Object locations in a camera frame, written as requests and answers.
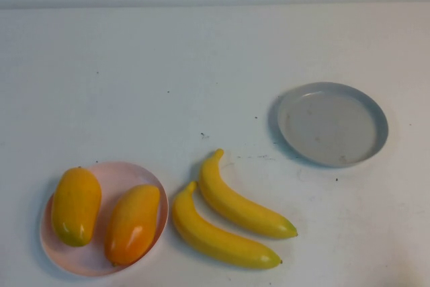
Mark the yellow mango with green tip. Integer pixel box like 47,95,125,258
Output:
50,166,102,247

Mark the yellow plastic banana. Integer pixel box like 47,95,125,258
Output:
171,181,283,270
198,148,299,240

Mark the orange blushed mango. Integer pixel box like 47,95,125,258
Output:
103,184,161,267

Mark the grey round plate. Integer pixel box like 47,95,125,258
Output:
277,81,390,169

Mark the pink round plate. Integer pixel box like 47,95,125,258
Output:
39,161,169,277

